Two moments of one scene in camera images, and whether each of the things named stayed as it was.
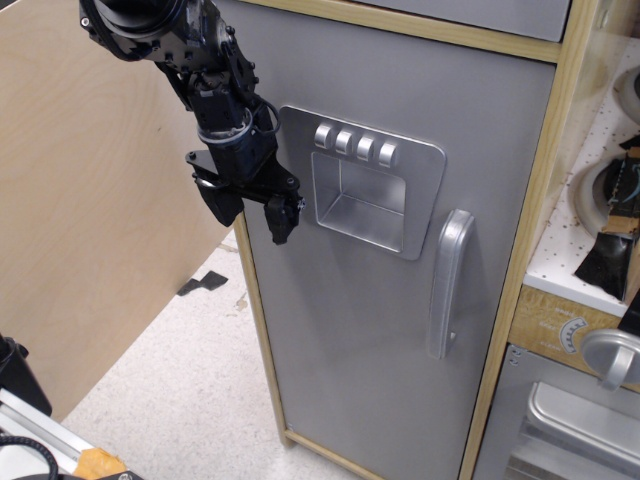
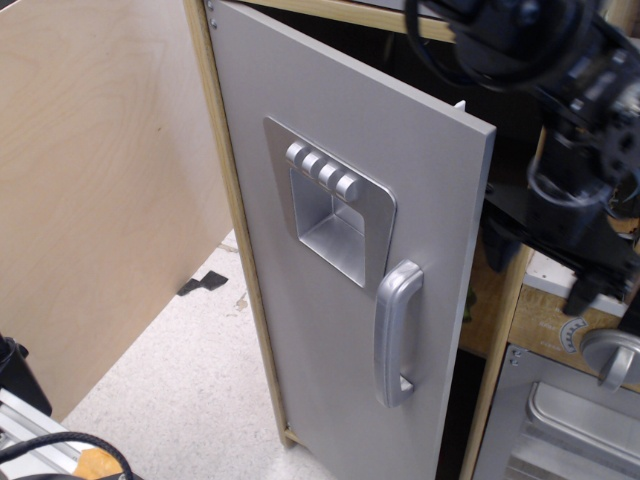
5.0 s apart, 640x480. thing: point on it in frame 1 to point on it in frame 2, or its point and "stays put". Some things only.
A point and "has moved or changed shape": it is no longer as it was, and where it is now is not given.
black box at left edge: [18, 378] stays put
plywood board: [101, 220] stays put
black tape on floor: [210, 281] stays put
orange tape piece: [96, 463] stays put
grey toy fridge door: [418, 161] has moved or changed shape
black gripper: [251, 165] to [568, 219]
